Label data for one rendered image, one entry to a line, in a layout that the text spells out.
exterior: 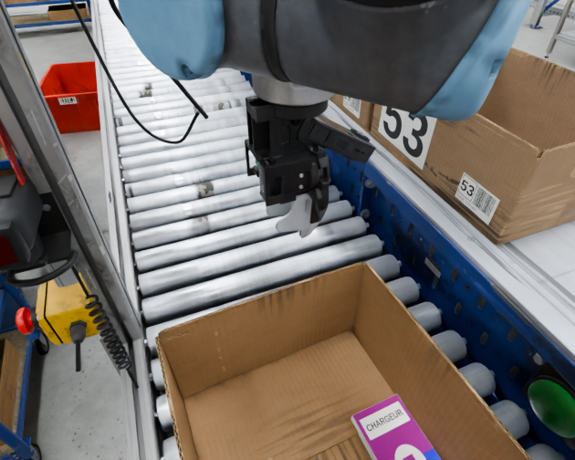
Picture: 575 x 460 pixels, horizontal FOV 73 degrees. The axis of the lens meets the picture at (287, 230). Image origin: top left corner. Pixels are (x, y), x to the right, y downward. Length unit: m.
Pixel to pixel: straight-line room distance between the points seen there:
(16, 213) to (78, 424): 1.19
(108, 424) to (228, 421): 0.96
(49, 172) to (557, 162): 0.64
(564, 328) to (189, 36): 0.54
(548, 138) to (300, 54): 0.79
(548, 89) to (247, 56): 0.78
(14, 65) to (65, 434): 1.28
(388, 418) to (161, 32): 0.52
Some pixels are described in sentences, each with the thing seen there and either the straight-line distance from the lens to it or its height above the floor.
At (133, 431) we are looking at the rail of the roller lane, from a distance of 0.64.
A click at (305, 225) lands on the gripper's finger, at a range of 0.52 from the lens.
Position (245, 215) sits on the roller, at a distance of 0.90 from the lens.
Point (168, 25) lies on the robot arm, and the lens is 0.27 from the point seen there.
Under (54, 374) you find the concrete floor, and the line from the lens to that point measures 1.70.
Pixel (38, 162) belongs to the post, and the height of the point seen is 1.09.
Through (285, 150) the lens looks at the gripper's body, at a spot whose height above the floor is 1.09.
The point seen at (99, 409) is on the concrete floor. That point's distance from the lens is 1.56.
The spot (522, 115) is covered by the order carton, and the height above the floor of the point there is 0.94.
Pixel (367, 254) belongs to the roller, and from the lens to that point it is 0.83.
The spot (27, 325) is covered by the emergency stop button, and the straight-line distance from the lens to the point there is 0.68.
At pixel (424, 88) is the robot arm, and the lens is 0.21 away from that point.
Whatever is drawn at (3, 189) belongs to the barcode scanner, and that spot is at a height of 1.09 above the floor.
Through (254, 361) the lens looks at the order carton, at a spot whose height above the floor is 0.78.
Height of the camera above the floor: 1.31
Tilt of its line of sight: 42 degrees down
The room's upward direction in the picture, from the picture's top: straight up
